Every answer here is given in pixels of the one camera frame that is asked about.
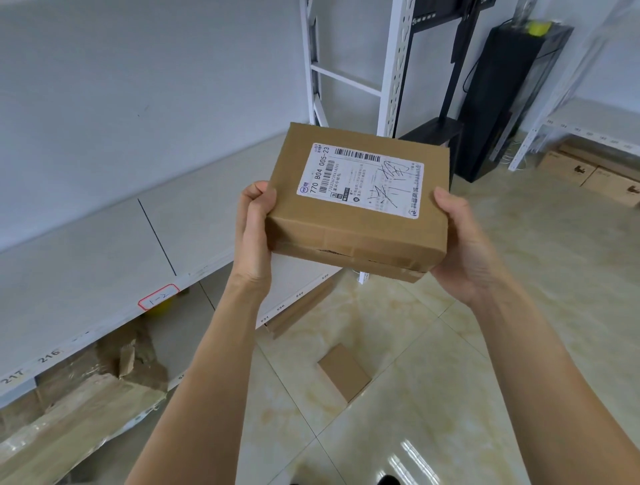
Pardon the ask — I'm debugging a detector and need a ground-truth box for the person's left hand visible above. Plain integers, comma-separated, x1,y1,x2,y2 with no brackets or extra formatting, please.
231,181,279,296

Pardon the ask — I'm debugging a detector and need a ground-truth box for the person's right hand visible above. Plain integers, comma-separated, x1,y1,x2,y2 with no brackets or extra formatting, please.
429,187,511,308

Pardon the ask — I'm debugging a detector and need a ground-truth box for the white metal shelf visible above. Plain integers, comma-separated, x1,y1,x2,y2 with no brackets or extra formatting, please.
507,0,640,173
0,0,419,485

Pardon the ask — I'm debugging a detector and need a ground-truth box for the person's left forearm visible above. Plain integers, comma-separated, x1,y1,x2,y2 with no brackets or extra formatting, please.
125,272,273,485

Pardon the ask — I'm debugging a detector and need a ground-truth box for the person's right forearm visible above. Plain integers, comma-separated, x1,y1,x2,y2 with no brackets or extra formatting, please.
467,284,640,485

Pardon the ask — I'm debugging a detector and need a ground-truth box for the pile of stored cardboard boxes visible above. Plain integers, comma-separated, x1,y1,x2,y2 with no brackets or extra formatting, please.
537,142,640,209

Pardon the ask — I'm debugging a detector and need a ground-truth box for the plastic-wrapped cardboard box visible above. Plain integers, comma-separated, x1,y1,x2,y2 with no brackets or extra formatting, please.
0,319,171,485

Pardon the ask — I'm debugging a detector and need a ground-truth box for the black metal screen stand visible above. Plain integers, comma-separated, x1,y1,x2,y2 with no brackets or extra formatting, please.
395,0,499,191

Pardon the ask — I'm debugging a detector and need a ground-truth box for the black water dispenser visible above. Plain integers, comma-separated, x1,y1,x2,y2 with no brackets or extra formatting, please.
455,22,575,183

